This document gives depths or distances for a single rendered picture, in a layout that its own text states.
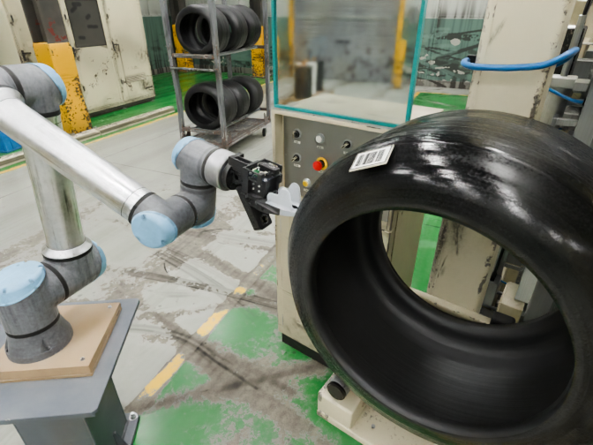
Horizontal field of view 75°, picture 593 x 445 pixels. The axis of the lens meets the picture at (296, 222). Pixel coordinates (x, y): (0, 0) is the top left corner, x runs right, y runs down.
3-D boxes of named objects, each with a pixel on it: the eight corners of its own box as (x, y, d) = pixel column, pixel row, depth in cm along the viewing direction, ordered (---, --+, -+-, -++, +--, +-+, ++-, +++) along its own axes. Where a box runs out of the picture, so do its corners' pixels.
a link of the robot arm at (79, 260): (40, 292, 133) (-27, 61, 98) (81, 267, 148) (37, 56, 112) (72, 306, 129) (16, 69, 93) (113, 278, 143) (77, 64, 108)
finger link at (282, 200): (300, 199, 75) (264, 183, 79) (297, 224, 78) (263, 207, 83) (309, 194, 77) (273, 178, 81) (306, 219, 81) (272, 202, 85)
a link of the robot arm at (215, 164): (205, 190, 90) (233, 177, 97) (219, 198, 88) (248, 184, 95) (203, 154, 85) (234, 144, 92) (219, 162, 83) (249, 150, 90)
